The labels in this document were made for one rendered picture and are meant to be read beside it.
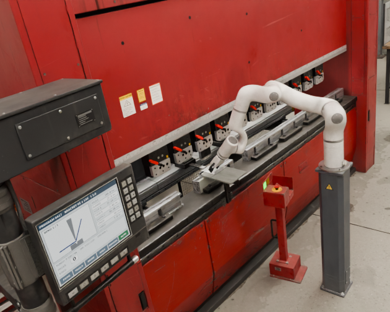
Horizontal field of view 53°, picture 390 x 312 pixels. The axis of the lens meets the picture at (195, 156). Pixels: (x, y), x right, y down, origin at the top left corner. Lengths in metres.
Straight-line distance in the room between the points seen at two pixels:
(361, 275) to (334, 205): 0.81
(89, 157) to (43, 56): 0.48
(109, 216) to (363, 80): 3.33
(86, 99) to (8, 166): 0.35
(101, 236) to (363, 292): 2.17
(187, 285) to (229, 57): 1.56
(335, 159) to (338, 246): 0.64
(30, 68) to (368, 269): 2.76
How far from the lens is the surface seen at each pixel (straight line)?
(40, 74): 1.72
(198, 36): 2.56
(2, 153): 1.32
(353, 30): 4.31
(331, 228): 2.85
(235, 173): 2.68
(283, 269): 3.25
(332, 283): 3.14
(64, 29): 1.77
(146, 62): 2.27
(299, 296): 3.18
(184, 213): 2.56
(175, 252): 2.55
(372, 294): 3.23
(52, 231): 1.43
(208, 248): 2.79
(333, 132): 2.52
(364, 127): 4.53
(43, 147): 1.37
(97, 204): 1.51
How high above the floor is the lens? 2.21
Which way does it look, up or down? 24 degrees down
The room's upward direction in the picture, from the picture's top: 10 degrees counter-clockwise
